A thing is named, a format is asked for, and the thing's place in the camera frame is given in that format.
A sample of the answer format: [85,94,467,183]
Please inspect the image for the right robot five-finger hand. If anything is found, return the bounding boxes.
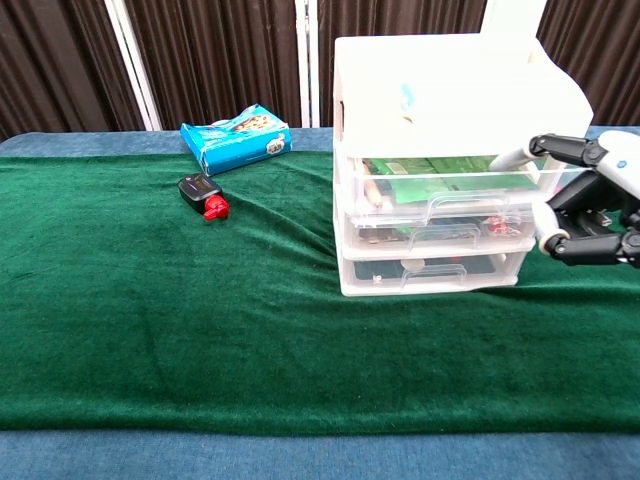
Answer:
[488,130,640,269]

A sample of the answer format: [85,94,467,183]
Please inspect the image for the clear drawer with green packets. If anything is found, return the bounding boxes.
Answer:
[348,155,591,229]

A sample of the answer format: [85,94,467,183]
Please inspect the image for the clear drawer with red items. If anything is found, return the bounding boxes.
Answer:
[349,214,539,252]

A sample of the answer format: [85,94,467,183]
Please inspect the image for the clear drawer with dark contents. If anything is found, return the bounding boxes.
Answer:
[349,252,524,292]

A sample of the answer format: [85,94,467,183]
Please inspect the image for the small red item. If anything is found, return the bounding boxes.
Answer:
[487,217,521,236]

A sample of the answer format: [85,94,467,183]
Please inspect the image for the green packet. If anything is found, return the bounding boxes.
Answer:
[362,157,539,206]

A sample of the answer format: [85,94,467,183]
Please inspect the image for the blue cookie box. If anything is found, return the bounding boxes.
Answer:
[179,103,294,177]

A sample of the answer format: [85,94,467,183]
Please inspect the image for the small black device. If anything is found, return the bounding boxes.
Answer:
[177,172,223,204]

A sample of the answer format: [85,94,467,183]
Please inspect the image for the blue table cover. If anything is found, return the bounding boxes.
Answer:
[0,124,640,480]

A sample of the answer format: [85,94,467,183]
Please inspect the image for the green velvet cloth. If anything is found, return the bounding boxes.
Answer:
[0,149,640,436]

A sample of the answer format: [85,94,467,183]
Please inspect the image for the white plastic storage box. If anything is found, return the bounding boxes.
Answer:
[332,32,595,299]

